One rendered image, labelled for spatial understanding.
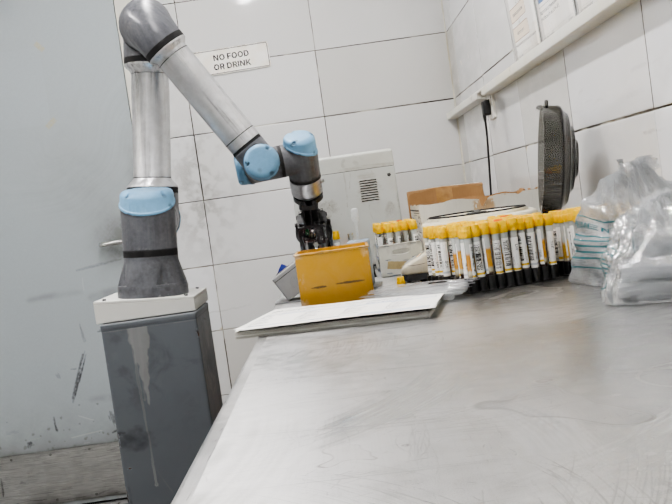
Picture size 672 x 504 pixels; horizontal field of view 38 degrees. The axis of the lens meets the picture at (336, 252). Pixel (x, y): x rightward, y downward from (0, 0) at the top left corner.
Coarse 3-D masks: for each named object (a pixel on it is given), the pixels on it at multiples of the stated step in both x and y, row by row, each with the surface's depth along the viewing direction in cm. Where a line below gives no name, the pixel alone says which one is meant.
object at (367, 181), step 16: (320, 160) 251; (336, 160) 251; (352, 160) 251; (368, 160) 251; (384, 160) 251; (336, 176) 251; (352, 176) 251; (368, 176) 251; (384, 176) 251; (336, 192) 251; (352, 192) 251; (368, 192) 252; (384, 192) 251; (320, 208) 251; (336, 208) 251; (368, 208) 251; (384, 208) 251; (336, 224) 251; (352, 224) 251; (368, 224) 251
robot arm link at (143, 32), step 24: (144, 0) 206; (120, 24) 207; (144, 24) 203; (168, 24) 204; (144, 48) 204; (168, 48) 203; (168, 72) 205; (192, 72) 204; (192, 96) 205; (216, 96) 205; (216, 120) 206; (240, 120) 206; (240, 144) 206; (264, 144) 206; (264, 168) 205
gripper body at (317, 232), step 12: (300, 204) 227; (312, 204) 225; (300, 216) 233; (312, 216) 229; (324, 216) 231; (300, 228) 228; (312, 228) 230; (324, 228) 231; (300, 240) 230; (312, 240) 231; (324, 240) 231
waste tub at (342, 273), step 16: (304, 256) 169; (320, 256) 169; (336, 256) 169; (352, 256) 169; (368, 256) 169; (304, 272) 169; (320, 272) 169; (336, 272) 169; (352, 272) 169; (368, 272) 169; (304, 288) 169; (320, 288) 169; (336, 288) 169; (352, 288) 169; (368, 288) 169; (304, 304) 170; (320, 304) 170
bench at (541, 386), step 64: (448, 320) 132; (512, 320) 124; (576, 320) 117; (640, 320) 110; (256, 384) 104; (320, 384) 99; (384, 384) 94; (448, 384) 90; (512, 384) 86; (576, 384) 82; (640, 384) 79; (256, 448) 76; (320, 448) 73; (384, 448) 70; (448, 448) 68; (512, 448) 66; (576, 448) 64; (640, 448) 62
